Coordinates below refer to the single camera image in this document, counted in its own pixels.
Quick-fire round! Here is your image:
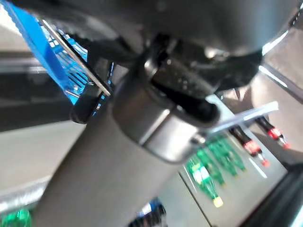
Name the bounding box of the Coca-Cola bottle red label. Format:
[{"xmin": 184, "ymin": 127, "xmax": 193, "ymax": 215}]
[
  {"xmin": 255, "ymin": 115, "xmax": 291, "ymax": 149},
  {"xmin": 229, "ymin": 125, "xmax": 270, "ymax": 167}
]

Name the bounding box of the small Pepsi cola bottle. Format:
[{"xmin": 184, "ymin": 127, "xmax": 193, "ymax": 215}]
[{"xmin": 130, "ymin": 198, "xmax": 166, "ymax": 227}]

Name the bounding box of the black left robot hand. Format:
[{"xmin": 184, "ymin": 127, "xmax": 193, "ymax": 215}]
[{"xmin": 14, "ymin": 0, "xmax": 303, "ymax": 227}]

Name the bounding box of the blue plastic shopping basket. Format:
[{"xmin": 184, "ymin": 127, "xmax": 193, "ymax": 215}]
[{"xmin": 4, "ymin": 0, "xmax": 114, "ymax": 119}]

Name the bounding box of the green Sprite bottle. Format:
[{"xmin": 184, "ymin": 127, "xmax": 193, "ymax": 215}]
[
  {"xmin": 222, "ymin": 136, "xmax": 247, "ymax": 172},
  {"xmin": 0, "ymin": 208, "xmax": 33, "ymax": 227},
  {"xmin": 214, "ymin": 138, "xmax": 239, "ymax": 178},
  {"xmin": 186, "ymin": 160, "xmax": 224, "ymax": 209},
  {"xmin": 196, "ymin": 141, "xmax": 221, "ymax": 171},
  {"xmin": 205, "ymin": 140, "xmax": 228, "ymax": 186}
]

